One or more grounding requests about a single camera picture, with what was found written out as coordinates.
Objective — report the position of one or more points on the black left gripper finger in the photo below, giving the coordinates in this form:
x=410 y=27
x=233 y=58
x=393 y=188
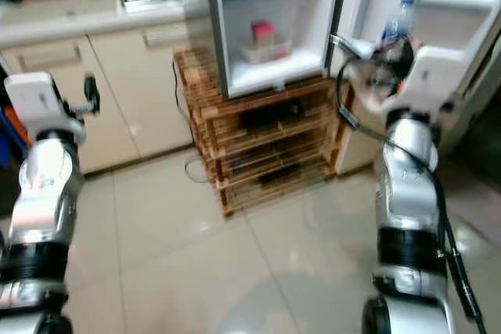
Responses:
x=91 y=93

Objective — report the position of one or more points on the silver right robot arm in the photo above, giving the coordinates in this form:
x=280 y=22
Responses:
x=407 y=185

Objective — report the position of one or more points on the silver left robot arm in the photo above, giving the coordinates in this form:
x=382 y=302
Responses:
x=47 y=185

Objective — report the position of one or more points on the clear water bottle blue label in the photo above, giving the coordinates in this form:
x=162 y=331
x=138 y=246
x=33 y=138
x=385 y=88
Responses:
x=399 y=25

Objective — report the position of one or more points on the cream kitchen cabinet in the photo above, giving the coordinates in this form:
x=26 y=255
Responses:
x=125 y=99

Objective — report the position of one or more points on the orange board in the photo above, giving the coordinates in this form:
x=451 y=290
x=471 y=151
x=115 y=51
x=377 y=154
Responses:
x=16 y=127

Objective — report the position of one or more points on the white countertop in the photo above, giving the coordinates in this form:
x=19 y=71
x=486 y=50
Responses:
x=63 y=30

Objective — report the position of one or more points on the cream side cabinet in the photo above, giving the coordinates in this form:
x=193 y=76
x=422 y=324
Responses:
x=360 y=138

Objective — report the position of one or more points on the wooden slatted rack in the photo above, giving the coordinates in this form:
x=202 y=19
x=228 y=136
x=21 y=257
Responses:
x=215 y=111

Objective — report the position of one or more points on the clear plastic tray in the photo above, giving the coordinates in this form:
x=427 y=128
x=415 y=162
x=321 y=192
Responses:
x=264 y=56

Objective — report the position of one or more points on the red-lid clear container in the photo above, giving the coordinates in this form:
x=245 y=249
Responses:
x=262 y=33

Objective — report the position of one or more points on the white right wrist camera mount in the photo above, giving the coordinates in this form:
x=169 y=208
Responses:
x=438 y=68

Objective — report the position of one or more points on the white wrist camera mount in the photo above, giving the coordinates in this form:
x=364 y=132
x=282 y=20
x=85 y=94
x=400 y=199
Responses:
x=39 y=99
x=438 y=68

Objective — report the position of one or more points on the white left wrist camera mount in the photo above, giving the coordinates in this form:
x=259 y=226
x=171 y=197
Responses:
x=39 y=99

